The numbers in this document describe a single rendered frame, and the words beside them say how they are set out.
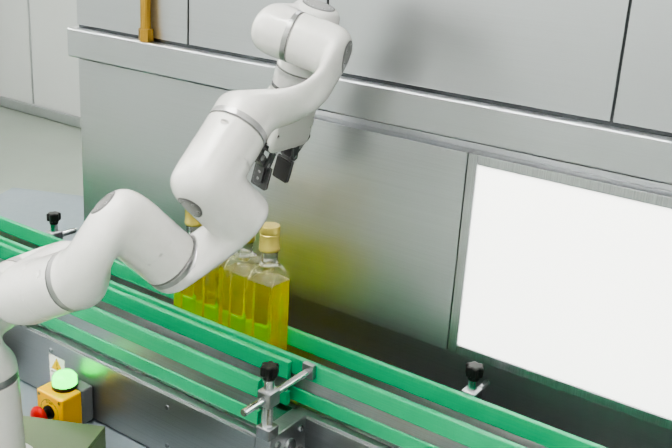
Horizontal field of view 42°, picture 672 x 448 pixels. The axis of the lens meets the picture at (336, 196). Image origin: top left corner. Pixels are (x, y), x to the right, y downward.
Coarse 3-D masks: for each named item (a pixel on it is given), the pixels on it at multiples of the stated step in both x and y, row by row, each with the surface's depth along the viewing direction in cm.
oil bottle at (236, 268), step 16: (240, 256) 150; (256, 256) 151; (224, 272) 151; (240, 272) 149; (224, 288) 152; (240, 288) 150; (224, 304) 153; (240, 304) 151; (224, 320) 154; (240, 320) 151
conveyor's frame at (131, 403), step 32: (32, 352) 167; (64, 352) 161; (32, 384) 170; (96, 384) 158; (128, 384) 152; (160, 384) 150; (96, 416) 160; (128, 416) 155; (160, 416) 149; (192, 416) 145; (224, 416) 142; (320, 416) 143
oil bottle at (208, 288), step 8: (216, 272) 152; (200, 280) 154; (208, 280) 153; (216, 280) 152; (200, 288) 155; (208, 288) 154; (216, 288) 153; (200, 296) 155; (208, 296) 154; (216, 296) 153; (200, 304) 156; (208, 304) 154; (216, 304) 154; (200, 312) 156; (208, 312) 155; (216, 312) 154; (216, 320) 154
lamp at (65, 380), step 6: (60, 372) 156; (66, 372) 156; (72, 372) 157; (54, 378) 155; (60, 378) 155; (66, 378) 155; (72, 378) 156; (54, 384) 155; (60, 384) 155; (66, 384) 155; (72, 384) 156; (54, 390) 156; (60, 390) 155; (66, 390) 155; (72, 390) 156
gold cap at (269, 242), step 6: (270, 222) 147; (264, 228) 144; (270, 228) 144; (276, 228) 144; (264, 234) 144; (270, 234) 144; (276, 234) 145; (264, 240) 145; (270, 240) 145; (276, 240) 145; (264, 246) 145; (270, 246) 145; (276, 246) 146; (264, 252) 145; (270, 252) 145; (276, 252) 146
